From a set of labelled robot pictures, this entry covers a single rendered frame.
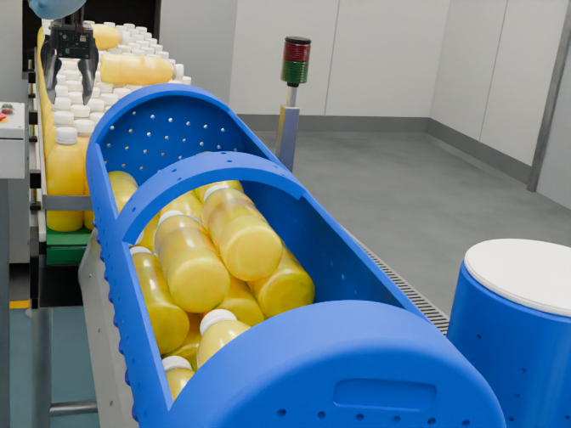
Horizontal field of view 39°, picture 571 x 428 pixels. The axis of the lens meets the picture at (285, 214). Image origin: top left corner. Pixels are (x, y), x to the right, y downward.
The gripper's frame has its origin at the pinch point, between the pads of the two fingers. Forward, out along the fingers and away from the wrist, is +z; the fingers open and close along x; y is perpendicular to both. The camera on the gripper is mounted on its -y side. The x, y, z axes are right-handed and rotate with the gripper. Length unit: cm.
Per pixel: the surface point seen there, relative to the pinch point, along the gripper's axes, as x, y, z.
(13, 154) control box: -9.8, 1.6, 10.8
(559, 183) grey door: 316, -257, 101
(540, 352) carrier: 63, 66, 19
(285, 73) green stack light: 49, -25, -2
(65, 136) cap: -0.5, 2.1, 6.9
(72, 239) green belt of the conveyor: 0.9, 5.9, 26.3
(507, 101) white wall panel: 314, -330, 66
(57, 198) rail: -2.0, 4.7, 18.3
